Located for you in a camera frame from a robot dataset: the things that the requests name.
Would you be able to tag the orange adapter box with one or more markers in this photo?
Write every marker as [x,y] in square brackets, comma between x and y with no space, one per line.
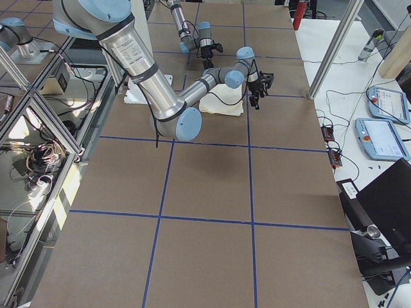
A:
[327,133]
[334,159]

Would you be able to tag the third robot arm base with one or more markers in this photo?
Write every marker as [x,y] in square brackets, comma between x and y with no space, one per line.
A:
[14,33]

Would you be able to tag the upper teach pendant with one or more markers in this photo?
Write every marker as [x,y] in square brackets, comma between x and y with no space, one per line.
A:
[388,104]

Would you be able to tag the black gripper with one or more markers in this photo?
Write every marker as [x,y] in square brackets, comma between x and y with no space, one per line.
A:
[255,87]
[206,52]

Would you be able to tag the teach pendant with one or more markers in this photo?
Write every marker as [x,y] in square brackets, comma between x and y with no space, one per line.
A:
[388,104]
[380,139]

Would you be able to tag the cream long-sleeve cat shirt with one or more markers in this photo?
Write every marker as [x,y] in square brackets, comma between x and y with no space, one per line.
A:
[223,100]

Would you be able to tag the handheld scanner on stand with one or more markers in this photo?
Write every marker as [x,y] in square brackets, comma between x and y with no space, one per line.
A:
[374,40]

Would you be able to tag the aluminium frame rack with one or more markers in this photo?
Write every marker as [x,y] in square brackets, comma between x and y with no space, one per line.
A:
[51,114]

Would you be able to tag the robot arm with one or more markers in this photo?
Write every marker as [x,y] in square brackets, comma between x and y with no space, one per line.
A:
[111,23]
[194,38]

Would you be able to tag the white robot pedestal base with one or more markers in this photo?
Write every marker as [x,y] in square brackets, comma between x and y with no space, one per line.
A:
[146,82]

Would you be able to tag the lower orange adapter box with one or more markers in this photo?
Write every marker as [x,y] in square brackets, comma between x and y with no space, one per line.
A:
[334,159]

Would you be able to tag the aluminium frame post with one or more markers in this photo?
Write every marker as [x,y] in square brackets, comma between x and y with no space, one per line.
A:
[336,42]

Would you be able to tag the red fire extinguisher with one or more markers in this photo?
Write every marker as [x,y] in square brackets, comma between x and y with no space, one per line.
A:
[299,14]

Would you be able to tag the lower teach pendant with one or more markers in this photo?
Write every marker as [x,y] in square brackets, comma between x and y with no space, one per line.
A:
[380,139]

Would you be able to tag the upper orange adapter box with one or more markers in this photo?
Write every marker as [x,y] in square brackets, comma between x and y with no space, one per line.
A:
[327,133]

